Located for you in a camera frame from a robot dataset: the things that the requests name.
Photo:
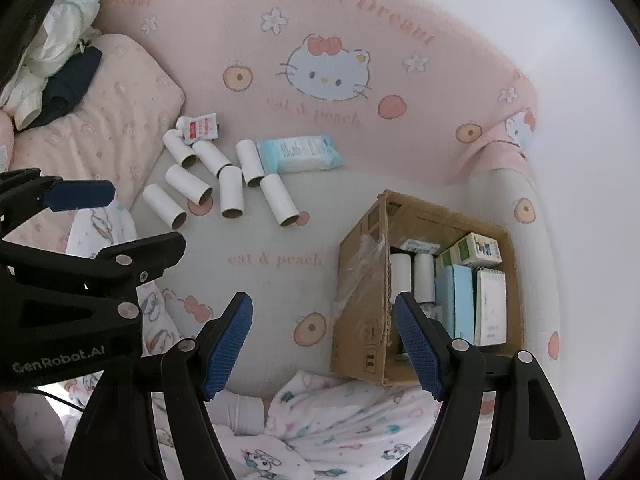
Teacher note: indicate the pile of white paper tubes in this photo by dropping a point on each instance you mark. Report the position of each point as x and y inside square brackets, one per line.
[185, 182]

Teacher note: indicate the white cardboard tube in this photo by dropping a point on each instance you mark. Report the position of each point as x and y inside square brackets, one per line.
[160, 202]
[248, 160]
[400, 272]
[424, 275]

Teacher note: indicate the light blue carton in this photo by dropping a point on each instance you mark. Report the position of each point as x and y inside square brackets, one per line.
[455, 302]

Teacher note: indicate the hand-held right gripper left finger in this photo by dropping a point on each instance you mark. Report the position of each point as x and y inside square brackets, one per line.
[230, 345]

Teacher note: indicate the white labelled carton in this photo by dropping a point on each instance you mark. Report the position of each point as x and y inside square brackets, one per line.
[420, 245]

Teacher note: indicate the small red white tube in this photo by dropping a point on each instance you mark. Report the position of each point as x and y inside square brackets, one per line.
[202, 127]

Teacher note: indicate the pink pillow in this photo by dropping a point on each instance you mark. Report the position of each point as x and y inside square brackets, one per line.
[110, 110]

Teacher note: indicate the brown cardboard box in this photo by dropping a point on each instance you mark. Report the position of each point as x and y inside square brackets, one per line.
[360, 320]

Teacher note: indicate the clear plastic film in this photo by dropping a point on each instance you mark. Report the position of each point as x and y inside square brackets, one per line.
[367, 260]

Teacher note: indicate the pink white cartoon bed mat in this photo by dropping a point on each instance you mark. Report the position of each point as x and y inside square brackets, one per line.
[300, 85]

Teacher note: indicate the light blue wet wipes pack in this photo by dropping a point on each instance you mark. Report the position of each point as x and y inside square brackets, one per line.
[300, 152]

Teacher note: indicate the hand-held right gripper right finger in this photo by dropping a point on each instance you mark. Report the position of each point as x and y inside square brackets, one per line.
[417, 345]

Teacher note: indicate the white spiral notepad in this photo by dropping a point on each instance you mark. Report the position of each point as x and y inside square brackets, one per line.
[490, 307]

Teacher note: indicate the white green crumpled cloth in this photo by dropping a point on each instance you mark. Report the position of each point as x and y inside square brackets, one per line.
[60, 25]

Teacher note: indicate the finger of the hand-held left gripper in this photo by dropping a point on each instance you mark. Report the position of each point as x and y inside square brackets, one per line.
[145, 252]
[80, 195]

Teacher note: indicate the navy cloth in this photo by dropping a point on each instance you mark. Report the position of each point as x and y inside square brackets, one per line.
[70, 85]

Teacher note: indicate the white green small carton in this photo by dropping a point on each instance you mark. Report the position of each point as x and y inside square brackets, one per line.
[477, 249]
[444, 261]

